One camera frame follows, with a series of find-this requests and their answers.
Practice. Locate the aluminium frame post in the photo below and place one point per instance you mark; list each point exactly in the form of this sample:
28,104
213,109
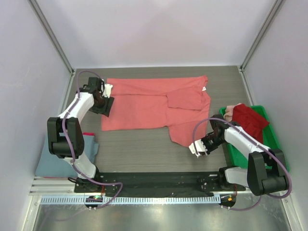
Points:
50,33
261,34

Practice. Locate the folded magenta t shirt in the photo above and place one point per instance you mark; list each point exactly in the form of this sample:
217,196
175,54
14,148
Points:
88,134

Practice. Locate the folded blue t shirt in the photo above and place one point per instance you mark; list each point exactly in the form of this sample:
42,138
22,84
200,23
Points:
51,166

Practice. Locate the aluminium front rail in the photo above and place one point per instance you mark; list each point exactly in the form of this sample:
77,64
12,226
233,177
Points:
64,186

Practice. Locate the slotted cable duct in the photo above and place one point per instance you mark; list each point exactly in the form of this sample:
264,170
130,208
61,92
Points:
97,200

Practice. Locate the dark red t shirt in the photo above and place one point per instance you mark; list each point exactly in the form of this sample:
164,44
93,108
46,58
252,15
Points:
252,122

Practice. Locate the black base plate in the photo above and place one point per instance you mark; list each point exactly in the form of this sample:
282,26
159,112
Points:
158,184

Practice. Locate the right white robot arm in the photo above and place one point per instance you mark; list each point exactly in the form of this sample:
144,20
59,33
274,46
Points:
266,173

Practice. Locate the left aluminium frame post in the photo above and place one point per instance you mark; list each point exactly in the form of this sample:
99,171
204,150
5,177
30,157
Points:
50,33

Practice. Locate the salmon pink t shirt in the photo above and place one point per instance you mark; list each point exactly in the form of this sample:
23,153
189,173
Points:
177,103

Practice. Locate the light pink t shirt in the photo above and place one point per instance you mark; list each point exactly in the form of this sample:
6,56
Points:
229,112

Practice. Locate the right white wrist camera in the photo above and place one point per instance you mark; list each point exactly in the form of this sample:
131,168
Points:
198,148

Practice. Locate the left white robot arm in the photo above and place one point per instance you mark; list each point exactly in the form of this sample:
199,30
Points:
65,137

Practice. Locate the right aluminium frame post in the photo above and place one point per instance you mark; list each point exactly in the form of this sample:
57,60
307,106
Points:
261,34

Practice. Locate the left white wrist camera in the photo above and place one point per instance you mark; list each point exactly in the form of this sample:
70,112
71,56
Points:
107,90

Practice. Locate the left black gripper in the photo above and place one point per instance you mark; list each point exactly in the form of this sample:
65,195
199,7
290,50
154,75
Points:
107,107

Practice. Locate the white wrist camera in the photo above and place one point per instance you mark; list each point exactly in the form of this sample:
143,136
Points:
198,148
107,90

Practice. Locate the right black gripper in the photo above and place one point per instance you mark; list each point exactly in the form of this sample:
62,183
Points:
207,144

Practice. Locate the green plastic bin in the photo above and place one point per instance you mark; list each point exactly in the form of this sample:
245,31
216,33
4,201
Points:
269,137

